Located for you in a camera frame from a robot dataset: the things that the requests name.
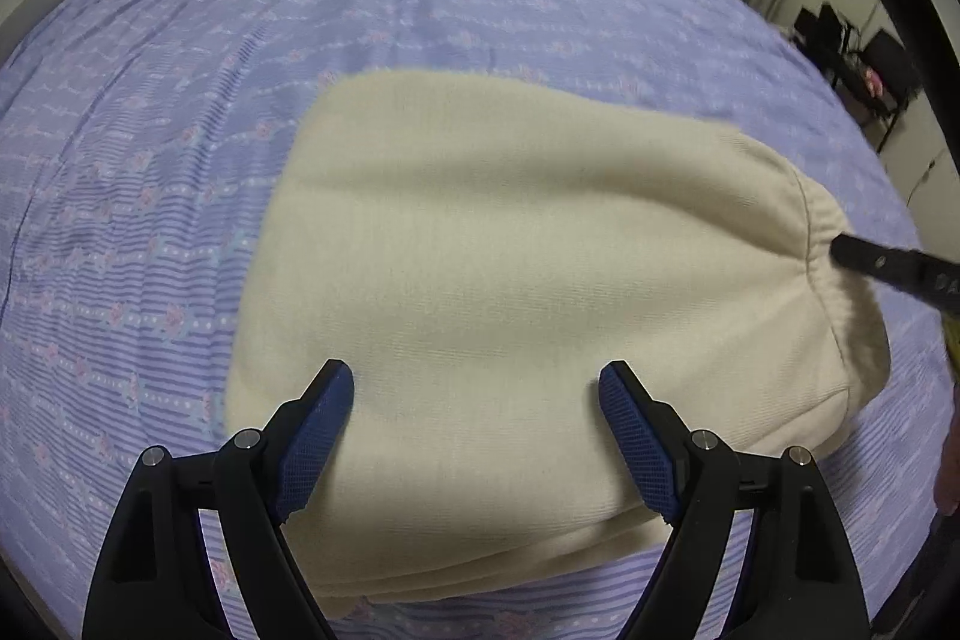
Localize black office chair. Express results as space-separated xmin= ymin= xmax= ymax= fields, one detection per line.
xmin=793 ymin=2 xmax=860 ymax=90

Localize black armchair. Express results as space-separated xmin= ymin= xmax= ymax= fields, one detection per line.
xmin=855 ymin=26 xmax=922 ymax=150

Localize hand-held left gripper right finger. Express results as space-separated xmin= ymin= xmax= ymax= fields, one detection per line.
xmin=598 ymin=361 xmax=871 ymax=640

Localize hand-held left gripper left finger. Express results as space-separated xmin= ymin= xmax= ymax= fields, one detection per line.
xmin=81 ymin=358 xmax=355 ymax=640

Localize purple floral bed sheet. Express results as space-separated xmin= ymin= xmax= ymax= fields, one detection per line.
xmin=0 ymin=0 xmax=960 ymax=640

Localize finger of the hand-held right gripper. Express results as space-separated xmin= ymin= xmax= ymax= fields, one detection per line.
xmin=829 ymin=233 xmax=960 ymax=313

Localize person's right forearm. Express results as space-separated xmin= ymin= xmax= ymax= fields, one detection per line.
xmin=936 ymin=411 xmax=960 ymax=517

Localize cream pants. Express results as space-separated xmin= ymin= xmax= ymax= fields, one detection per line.
xmin=223 ymin=68 xmax=893 ymax=624

